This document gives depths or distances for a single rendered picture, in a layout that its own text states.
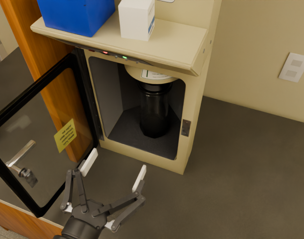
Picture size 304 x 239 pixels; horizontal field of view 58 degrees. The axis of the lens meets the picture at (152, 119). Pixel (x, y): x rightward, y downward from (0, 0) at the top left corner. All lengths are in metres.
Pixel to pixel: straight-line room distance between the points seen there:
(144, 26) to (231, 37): 0.61
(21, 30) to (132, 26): 0.26
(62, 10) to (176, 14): 0.21
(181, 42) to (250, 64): 0.64
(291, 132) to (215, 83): 0.35
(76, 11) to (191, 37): 0.20
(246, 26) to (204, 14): 0.51
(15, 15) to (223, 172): 0.77
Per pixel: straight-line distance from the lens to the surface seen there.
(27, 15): 0.67
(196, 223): 0.92
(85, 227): 0.61
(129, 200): 0.65
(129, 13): 0.49
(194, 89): 0.65
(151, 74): 0.70
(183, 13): 0.55
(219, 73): 1.17
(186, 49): 0.49
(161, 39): 0.51
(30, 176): 0.74
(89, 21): 0.51
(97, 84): 0.80
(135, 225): 0.91
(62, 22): 0.55
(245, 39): 1.06
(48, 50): 0.74
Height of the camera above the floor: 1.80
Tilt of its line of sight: 51 degrees down
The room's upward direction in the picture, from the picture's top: straight up
